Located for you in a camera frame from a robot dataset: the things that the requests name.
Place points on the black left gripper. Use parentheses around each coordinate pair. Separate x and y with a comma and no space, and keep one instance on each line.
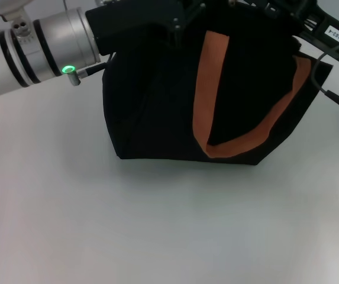
(127,23)

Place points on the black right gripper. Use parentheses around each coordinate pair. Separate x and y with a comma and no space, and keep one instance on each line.
(335,32)

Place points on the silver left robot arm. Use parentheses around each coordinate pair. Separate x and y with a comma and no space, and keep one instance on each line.
(33,47)

